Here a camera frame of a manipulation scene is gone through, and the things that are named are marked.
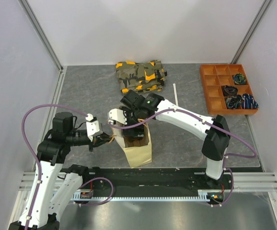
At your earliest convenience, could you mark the cardboard cup carrier tray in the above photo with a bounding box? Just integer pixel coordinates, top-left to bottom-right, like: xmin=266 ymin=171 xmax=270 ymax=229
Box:
xmin=125 ymin=139 xmax=149 ymax=148

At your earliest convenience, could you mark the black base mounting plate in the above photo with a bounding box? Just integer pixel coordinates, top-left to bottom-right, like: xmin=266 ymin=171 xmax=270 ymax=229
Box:
xmin=61 ymin=167 xmax=232 ymax=197

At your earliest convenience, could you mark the camouflage folded cloth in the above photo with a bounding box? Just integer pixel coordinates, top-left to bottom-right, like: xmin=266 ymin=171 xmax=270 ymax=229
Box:
xmin=115 ymin=60 xmax=167 ymax=94

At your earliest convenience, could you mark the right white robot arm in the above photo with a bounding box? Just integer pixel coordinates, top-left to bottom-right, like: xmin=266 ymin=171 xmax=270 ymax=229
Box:
xmin=120 ymin=90 xmax=231 ymax=189

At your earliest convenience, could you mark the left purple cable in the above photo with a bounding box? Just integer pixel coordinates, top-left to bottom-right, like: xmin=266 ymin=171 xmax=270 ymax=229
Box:
xmin=21 ymin=104 xmax=89 ymax=230

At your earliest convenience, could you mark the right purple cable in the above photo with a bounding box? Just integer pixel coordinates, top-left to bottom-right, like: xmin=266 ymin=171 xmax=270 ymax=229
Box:
xmin=108 ymin=109 xmax=258 ymax=207

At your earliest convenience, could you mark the dark brown rolled sock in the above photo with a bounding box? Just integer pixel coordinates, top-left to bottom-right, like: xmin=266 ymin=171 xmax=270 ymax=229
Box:
xmin=221 ymin=85 xmax=238 ymax=97

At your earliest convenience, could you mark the blue white striped sock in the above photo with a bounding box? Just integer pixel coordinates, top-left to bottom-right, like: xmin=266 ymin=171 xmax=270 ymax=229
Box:
xmin=241 ymin=93 xmax=259 ymax=109

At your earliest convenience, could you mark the dark blue patterned sock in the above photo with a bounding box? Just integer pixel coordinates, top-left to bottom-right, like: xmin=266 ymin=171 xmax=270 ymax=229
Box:
xmin=225 ymin=95 xmax=242 ymax=109

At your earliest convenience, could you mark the left aluminium frame post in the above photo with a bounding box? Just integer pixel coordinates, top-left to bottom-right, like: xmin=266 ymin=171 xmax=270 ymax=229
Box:
xmin=18 ymin=0 xmax=64 ymax=72

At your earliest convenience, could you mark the white slotted cable duct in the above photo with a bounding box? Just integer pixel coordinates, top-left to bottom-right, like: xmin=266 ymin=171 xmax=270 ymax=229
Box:
xmin=71 ymin=192 xmax=210 ymax=202

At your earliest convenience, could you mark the purple cable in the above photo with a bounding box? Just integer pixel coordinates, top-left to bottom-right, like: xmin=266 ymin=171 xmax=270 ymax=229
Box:
xmin=21 ymin=104 xmax=89 ymax=230
xmin=108 ymin=109 xmax=258 ymax=207

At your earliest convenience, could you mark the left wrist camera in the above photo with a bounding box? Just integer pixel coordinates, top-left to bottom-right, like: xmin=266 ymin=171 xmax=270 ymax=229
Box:
xmin=85 ymin=114 xmax=103 ymax=141

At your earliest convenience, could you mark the white straw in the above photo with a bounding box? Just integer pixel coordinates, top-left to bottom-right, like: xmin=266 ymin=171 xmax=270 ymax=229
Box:
xmin=173 ymin=83 xmax=179 ymax=106

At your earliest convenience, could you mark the right aluminium frame post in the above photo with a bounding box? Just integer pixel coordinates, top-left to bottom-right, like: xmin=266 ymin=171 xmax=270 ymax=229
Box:
xmin=230 ymin=0 xmax=273 ymax=64

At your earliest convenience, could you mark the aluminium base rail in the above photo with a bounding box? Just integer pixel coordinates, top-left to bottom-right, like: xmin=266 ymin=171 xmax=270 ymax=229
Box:
xmin=19 ymin=172 xmax=277 ymax=192

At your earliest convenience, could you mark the aluminium frame post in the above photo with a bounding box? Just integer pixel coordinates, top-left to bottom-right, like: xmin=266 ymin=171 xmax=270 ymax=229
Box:
xmin=230 ymin=0 xmax=273 ymax=64
xmin=18 ymin=0 xmax=64 ymax=72

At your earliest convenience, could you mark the blue yellow rolled sock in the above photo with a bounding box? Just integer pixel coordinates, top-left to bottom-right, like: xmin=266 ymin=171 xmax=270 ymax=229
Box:
xmin=232 ymin=73 xmax=247 ymax=85

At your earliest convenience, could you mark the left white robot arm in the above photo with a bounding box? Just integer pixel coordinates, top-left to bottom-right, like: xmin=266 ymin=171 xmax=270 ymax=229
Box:
xmin=9 ymin=112 xmax=111 ymax=230

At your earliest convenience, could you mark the brown paper bag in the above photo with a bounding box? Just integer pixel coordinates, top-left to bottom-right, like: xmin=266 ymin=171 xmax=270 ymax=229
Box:
xmin=108 ymin=119 xmax=152 ymax=168

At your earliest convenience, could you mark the orange compartment organizer tray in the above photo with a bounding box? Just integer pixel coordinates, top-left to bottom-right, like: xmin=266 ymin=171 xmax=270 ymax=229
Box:
xmin=200 ymin=64 xmax=259 ymax=115

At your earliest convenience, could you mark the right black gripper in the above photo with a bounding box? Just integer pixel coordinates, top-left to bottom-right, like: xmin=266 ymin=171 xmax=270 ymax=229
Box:
xmin=120 ymin=106 xmax=145 ymax=138

